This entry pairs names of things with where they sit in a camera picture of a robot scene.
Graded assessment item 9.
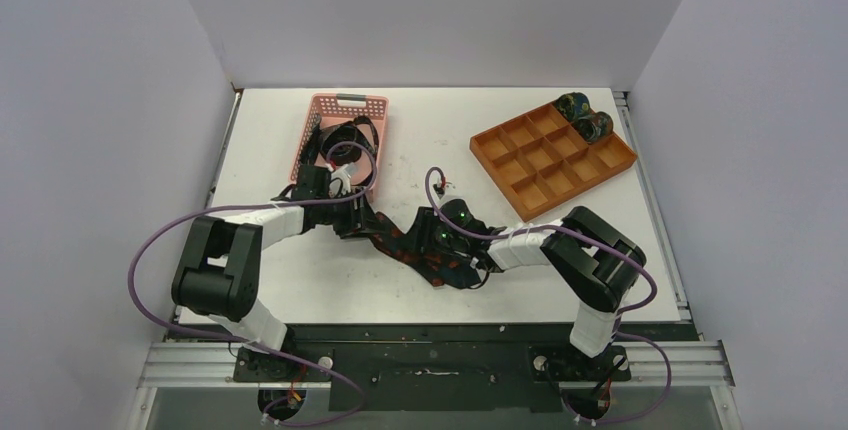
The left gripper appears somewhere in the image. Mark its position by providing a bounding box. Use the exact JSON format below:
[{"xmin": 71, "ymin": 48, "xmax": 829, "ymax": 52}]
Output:
[{"xmin": 316, "ymin": 187, "xmax": 385, "ymax": 240}]

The black orange floral tie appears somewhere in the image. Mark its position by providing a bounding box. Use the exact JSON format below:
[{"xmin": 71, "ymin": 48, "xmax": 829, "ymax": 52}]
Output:
[{"xmin": 368, "ymin": 207, "xmax": 484, "ymax": 290}]

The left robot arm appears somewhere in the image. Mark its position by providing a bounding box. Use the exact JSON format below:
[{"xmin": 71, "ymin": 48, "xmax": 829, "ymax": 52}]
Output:
[{"xmin": 171, "ymin": 164, "xmax": 375, "ymax": 381}]

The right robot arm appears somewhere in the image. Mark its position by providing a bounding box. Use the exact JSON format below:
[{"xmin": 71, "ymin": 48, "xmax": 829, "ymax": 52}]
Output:
[{"xmin": 399, "ymin": 199, "xmax": 647, "ymax": 379}]

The dark tie in basket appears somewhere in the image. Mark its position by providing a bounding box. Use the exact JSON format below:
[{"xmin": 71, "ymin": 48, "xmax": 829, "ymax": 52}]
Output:
[{"xmin": 298, "ymin": 115, "xmax": 379, "ymax": 166}]

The pink plastic basket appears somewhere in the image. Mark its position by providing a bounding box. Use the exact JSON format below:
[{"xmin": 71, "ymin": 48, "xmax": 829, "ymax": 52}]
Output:
[{"xmin": 290, "ymin": 93, "xmax": 389, "ymax": 201}]

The orange divided tray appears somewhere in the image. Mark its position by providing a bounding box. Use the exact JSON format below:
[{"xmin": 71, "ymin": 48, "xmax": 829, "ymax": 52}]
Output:
[{"xmin": 469, "ymin": 102, "xmax": 637, "ymax": 222}]

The rolled dark floral tie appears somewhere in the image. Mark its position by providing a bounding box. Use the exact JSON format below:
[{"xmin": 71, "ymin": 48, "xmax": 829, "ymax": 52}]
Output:
[{"xmin": 573, "ymin": 111, "xmax": 614, "ymax": 145}]

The rolled blue green tie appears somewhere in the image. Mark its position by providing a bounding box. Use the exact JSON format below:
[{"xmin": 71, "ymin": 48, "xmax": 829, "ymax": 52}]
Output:
[{"xmin": 553, "ymin": 92, "xmax": 592, "ymax": 122}]

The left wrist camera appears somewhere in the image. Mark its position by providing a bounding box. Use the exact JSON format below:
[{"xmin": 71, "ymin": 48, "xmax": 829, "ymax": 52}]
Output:
[{"xmin": 327, "ymin": 163, "xmax": 358, "ymax": 198}]

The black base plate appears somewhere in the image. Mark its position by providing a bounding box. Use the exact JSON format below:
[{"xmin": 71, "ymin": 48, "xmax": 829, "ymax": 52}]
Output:
[{"xmin": 233, "ymin": 324, "xmax": 631, "ymax": 413}]

